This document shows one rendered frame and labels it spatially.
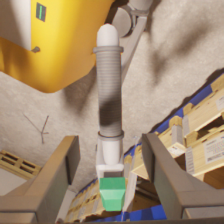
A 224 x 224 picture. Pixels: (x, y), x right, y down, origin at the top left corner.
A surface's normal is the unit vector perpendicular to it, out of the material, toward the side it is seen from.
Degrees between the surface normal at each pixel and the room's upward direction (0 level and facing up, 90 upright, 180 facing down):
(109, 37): 39
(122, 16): 0
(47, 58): 14
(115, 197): 47
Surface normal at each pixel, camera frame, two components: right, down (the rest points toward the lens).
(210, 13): -0.26, 0.67
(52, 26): -0.04, 0.77
